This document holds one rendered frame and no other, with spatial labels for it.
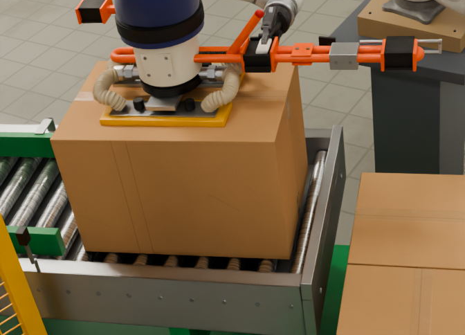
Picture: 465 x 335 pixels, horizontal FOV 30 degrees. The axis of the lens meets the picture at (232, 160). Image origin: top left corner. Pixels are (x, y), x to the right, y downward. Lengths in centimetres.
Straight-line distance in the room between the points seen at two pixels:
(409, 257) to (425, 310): 19
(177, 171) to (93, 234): 37
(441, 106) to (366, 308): 96
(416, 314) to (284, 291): 34
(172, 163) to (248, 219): 26
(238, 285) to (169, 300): 21
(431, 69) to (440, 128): 34
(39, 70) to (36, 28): 50
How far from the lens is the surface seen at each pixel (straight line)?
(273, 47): 219
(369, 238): 242
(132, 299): 241
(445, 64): 276
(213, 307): 235
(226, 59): 222
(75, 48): 480
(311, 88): 407
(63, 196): 278
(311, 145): 274
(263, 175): 219
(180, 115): 222
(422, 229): 245
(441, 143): 307
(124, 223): 241
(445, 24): 285
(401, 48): 215
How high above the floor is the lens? 218
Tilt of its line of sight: 36 degrees down
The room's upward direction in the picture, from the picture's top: 10 degrees counter-clockwise
